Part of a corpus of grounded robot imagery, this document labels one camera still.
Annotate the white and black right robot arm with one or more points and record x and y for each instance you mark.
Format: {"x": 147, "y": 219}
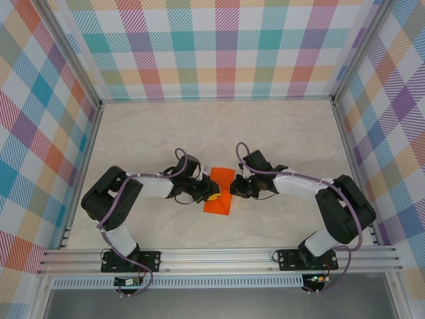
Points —
{"x": 299, "y": 187}

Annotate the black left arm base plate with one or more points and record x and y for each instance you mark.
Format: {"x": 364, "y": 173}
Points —
{"x": 151, "y": 260}

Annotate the aluminium front mounting rail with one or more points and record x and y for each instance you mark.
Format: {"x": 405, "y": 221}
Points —
{"x": 216, "y": 260}

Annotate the orange paper sheet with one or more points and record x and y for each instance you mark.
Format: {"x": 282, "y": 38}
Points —
{"x": 222, "y": 176}

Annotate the aluminium side rail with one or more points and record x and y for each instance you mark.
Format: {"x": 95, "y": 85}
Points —
{"x": 84, "y": 166}
{"x": 353, "y": 166}

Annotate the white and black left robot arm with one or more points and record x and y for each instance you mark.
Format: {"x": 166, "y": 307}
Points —
{"x": 123, "y": 239}

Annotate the aluminium back rail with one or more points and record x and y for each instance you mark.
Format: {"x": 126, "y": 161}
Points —
{"x": 216, "y": 98}

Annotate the grey metal panel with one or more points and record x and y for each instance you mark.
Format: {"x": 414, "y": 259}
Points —
{"x": 216, "y": 304}

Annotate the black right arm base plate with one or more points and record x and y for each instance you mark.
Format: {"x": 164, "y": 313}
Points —
{"x": 289, "y": 259}

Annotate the tall aluminium frame post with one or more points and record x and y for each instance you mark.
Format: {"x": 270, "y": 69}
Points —
{"x": 362, "y": 50}
{"x": 66, "y": 53}

